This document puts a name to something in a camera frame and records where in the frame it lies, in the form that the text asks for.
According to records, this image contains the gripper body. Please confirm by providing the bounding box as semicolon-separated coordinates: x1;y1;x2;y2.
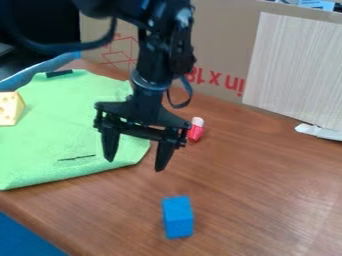
92;73;193;149

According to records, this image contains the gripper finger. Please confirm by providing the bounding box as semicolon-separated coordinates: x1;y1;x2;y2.
100;126;121;163
153;139;178;173

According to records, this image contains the red toy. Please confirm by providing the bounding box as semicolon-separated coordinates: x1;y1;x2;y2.
185;116;208;143

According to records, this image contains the green cloth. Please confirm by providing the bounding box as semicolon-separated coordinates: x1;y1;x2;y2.
0;68;153;192

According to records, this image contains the blue block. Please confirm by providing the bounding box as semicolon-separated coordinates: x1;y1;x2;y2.
160;195;196;240

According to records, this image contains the yellow toy cheese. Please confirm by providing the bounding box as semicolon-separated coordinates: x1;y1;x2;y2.
0;91;27;127

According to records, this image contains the cardboard box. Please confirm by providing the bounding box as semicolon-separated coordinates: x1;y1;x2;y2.
78;0;342;104

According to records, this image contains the wooden board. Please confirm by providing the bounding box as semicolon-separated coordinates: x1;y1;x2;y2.
241;11;342;131

